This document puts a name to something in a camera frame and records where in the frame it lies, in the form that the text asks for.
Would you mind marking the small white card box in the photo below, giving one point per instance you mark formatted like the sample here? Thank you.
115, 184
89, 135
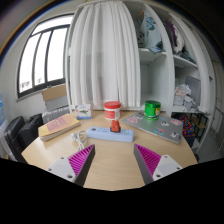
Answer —
83, 111

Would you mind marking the clothes pile upper shelf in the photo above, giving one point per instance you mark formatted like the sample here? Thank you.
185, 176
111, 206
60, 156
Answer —
150, 37

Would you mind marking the white curtain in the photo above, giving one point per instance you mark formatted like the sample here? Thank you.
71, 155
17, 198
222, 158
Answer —
104, 57

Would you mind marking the white radiator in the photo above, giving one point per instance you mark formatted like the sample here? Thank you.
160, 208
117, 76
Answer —
51, 115

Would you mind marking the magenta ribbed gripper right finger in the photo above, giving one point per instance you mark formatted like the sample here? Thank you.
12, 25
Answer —
153, 166

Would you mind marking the cardboard box on radiator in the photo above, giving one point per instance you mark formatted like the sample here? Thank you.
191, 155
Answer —
55, 97

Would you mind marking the yellow pink paperback book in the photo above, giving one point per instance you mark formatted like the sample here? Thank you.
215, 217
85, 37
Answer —
57, 127

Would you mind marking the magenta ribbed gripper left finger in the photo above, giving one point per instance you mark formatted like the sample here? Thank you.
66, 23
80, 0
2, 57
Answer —
75, 167

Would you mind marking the colourful patterned bag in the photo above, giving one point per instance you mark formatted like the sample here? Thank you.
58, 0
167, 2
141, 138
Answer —
188, 131

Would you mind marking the green metal tin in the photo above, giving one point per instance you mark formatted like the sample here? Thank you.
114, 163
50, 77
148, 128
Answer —
152, 109

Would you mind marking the white jar red lid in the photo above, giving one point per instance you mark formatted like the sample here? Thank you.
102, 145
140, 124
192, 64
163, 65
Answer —
112, 110

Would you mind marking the black bag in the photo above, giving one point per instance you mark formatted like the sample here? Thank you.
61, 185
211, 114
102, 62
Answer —
19, 134

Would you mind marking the red charger plug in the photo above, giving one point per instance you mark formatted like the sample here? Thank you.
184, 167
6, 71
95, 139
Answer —
115, 126

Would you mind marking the white shelving unit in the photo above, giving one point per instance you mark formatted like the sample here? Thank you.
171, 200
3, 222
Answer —
179, 85

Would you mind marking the black framed window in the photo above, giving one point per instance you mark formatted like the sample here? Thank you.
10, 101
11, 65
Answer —
41, 62

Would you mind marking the grey laptop with stickers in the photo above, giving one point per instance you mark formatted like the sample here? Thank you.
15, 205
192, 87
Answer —
165, 127

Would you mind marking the light blue power strip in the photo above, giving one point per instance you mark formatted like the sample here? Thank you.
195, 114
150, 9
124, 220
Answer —
125, 135

